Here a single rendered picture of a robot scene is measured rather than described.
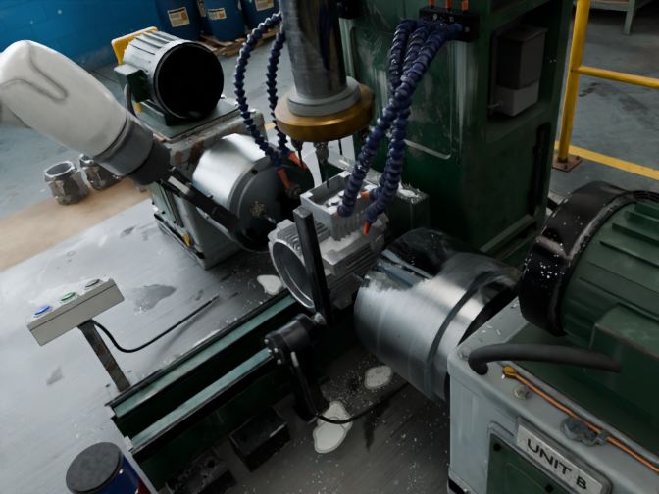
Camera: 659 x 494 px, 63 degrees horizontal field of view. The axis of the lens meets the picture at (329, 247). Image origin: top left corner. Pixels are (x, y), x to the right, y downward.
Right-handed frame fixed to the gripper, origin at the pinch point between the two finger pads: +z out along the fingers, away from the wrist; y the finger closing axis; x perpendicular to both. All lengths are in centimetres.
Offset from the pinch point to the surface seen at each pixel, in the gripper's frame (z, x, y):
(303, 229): -1.2, -6.0, -20.4
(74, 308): -4.4, 31.0, 13.6
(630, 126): 246, -190, 54
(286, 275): 23.2, 2.4, -0.1
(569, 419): 5, -5, -65
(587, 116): 246, -189, 81
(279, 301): 26.0, 7.8, -0.4
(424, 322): 9.5, -5.2, -41.1
